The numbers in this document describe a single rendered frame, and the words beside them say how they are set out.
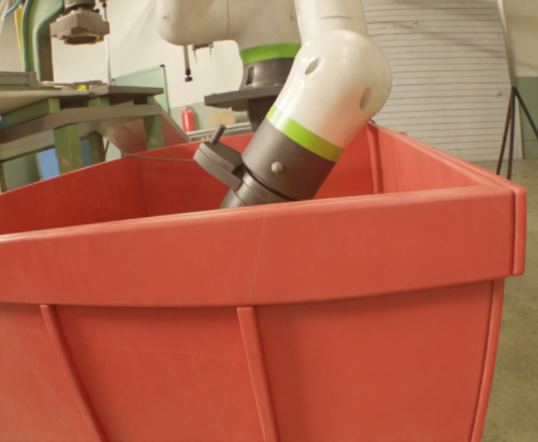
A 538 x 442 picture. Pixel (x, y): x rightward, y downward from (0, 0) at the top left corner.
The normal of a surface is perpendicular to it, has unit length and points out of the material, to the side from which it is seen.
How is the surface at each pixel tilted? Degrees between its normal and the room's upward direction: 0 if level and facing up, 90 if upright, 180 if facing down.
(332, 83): 100
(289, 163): 98
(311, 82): 87
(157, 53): 90
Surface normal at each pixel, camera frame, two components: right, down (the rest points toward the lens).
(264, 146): -0.66, -0.11
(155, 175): -0.16, 0.25
